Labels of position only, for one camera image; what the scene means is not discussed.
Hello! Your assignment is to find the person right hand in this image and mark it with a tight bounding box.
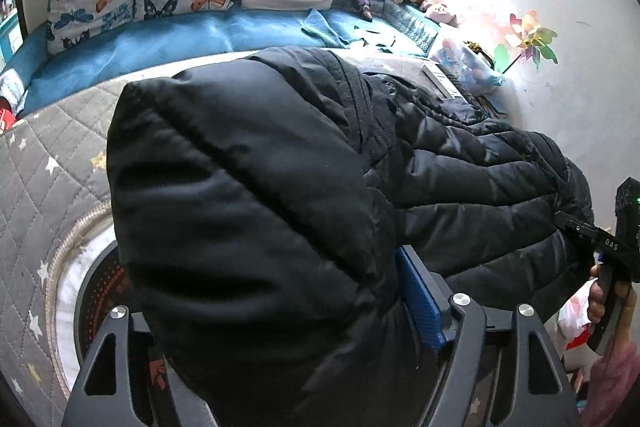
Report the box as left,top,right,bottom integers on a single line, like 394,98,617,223
588,265,637,331

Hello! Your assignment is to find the left butterfly print pillow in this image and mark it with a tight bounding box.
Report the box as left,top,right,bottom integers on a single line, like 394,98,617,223
46,0,134,56

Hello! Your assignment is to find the red fabric item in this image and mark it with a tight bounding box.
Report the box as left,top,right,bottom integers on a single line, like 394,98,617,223
0,96,16,133

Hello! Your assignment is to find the black puffer jacket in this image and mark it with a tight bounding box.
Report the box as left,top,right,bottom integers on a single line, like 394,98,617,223
107,48,593,426

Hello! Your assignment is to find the pink sleeve forearm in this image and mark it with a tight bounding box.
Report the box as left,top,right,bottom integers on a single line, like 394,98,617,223
580,343,639,426

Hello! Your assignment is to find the grey star quilted bedspread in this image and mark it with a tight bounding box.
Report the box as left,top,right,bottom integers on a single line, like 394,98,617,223
1,80,436,426

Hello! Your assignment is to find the blue bed sheet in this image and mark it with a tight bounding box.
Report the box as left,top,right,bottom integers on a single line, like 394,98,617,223
1,3,438,116

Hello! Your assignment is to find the purple toy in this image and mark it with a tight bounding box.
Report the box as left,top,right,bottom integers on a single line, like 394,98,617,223
349,0,373,22

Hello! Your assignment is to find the colourful plastic bag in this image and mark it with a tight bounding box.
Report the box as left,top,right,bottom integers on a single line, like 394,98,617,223
428,38,504,96

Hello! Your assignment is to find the colourful pinwheel toy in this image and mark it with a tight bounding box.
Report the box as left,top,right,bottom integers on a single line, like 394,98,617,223
494,11,559,74

